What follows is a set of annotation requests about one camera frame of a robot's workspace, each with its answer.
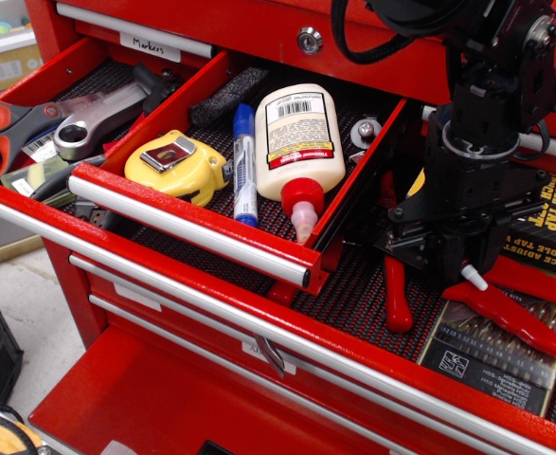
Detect black cable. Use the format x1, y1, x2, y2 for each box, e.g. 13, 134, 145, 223
330, 0, 487, 66

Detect blue white marker pen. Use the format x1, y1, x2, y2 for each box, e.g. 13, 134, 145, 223
233, 103, 258, 228

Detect white wood glue bottle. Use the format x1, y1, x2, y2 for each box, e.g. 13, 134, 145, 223
255, 83, 346, 244

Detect large red open drawer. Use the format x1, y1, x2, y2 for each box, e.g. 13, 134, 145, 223
0, 36, 556, 455

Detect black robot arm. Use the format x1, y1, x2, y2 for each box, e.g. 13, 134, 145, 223
375, 1, 556, 284

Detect red bottom open drawer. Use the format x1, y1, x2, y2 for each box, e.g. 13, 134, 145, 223
29, 328, 388, 454

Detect drill bit set case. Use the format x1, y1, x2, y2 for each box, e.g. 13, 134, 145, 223
418, 300, 556, 417

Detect red handled wire stripper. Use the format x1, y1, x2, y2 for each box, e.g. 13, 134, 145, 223
371, 171, 556, 359

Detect small red open drawer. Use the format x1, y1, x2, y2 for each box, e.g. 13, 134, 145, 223
68, 50, 406, 294

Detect red threadlocker glue tube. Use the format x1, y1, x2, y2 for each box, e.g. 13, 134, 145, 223
460, 264, 489, 291

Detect black yellow tap wrench box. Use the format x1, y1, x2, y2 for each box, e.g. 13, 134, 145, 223
406, 173, 556, 272

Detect silver cabinet lock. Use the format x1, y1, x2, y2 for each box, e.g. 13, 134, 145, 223
296, 27, 324, 55

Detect yellow tape measure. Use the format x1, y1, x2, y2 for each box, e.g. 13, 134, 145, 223
124, 130, 233, 207

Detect black foam block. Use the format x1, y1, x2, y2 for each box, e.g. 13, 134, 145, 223
188, 66, 270, 128

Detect red tool chest cabinet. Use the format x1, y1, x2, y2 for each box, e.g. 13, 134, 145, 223
24, 0, 556, 455

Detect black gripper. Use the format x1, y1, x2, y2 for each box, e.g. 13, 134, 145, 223
376, 104, 549, 284

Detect orange grey scissors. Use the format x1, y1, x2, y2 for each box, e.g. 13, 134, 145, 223
0, 96, 95, 177

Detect silver round blade cutter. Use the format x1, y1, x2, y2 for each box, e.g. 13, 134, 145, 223
349, 117, 382, 164

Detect white markers label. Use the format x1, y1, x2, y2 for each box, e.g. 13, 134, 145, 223
119, 32, 181, 63

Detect silver utility knife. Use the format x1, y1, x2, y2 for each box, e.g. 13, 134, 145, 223
53, 82, 148, 161

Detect green packaged item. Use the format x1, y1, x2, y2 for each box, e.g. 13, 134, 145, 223
0, 155, 68, 197

